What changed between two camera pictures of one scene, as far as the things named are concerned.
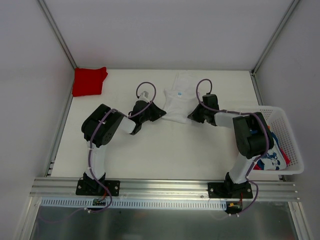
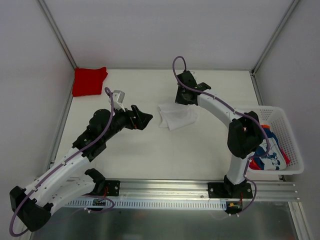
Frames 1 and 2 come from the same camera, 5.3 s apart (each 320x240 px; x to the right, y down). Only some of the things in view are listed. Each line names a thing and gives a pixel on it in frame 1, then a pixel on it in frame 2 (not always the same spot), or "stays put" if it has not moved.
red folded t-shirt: [88, 82] stays put
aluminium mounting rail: [63, 187] stays put
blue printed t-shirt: [274, 159] stays put
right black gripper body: [200, 114] -> [203, 85]
